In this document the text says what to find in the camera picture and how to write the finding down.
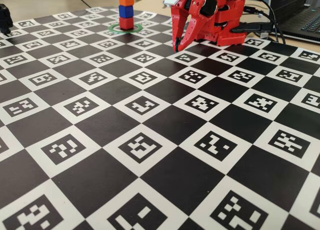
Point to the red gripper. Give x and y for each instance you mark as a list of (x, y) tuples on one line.
[(188, 6)]

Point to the red cube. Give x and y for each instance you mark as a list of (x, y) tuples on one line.
[(126, 23)]

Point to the blue cube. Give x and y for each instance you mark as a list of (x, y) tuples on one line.
[(125, 11)]

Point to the red robot arm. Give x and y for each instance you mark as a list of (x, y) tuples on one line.
[(227, 23)]

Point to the black laptop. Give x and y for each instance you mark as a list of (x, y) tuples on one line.
[(300, 18)]

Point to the black white marker mat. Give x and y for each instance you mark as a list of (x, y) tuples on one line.
[(160, 165)]

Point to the black plastic device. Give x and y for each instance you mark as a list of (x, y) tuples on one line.
[(5, 18)]

